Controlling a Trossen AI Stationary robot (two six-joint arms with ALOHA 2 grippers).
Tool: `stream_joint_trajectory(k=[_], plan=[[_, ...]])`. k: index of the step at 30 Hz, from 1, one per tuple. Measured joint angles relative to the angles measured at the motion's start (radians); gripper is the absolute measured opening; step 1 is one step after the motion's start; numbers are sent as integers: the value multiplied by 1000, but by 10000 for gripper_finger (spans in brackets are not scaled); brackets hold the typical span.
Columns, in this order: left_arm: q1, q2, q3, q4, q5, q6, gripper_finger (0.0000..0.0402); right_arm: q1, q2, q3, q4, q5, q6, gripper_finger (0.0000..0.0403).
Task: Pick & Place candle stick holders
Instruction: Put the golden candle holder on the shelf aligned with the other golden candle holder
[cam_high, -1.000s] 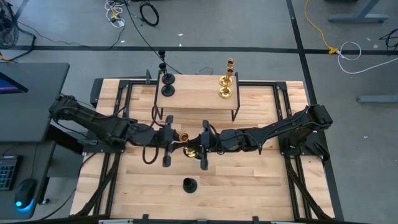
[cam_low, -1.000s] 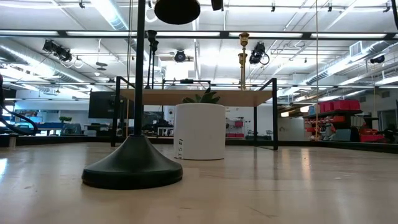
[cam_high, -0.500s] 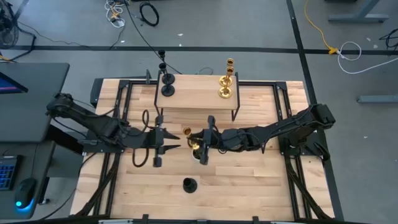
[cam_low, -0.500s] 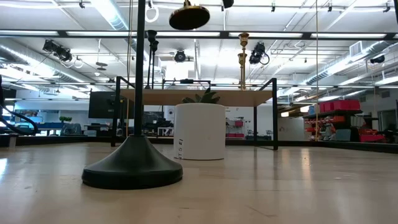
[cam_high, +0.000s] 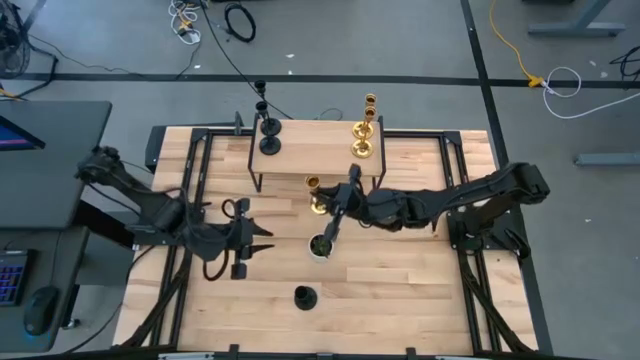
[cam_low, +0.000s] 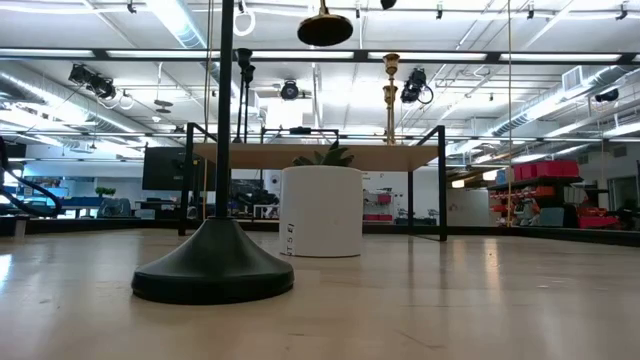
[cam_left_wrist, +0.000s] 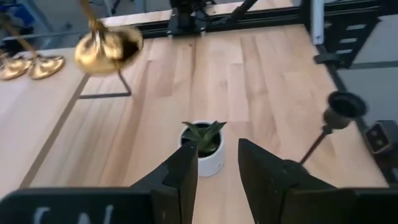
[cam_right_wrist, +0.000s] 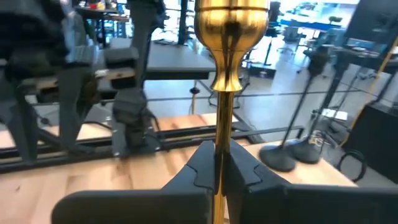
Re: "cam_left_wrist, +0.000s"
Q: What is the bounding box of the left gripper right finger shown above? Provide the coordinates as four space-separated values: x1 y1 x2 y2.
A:
238 139 338 224

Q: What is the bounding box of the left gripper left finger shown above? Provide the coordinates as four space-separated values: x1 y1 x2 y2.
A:
130 141 199 224

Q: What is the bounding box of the gold candlestick holder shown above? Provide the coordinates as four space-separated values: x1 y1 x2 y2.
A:
0 49 34 81
0 15 66 80
73 0 145 76

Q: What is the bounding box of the succulent in white pot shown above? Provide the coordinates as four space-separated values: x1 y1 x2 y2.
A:
178 120 227 177

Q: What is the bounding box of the white upright post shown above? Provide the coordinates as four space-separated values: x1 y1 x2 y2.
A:
310 0 326 45

